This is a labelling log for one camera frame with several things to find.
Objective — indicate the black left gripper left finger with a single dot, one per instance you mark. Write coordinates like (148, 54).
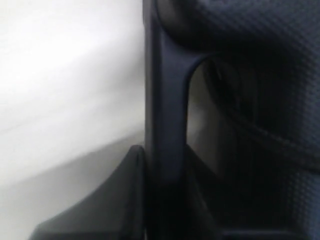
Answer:
(114, 211)

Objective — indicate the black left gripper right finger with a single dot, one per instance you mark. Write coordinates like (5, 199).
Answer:
(276, 197)

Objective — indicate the black plastic tool case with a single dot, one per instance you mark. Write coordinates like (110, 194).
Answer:
(261, 65)

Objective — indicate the white curtain backdrop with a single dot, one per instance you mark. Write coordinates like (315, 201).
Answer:
(71, 80)

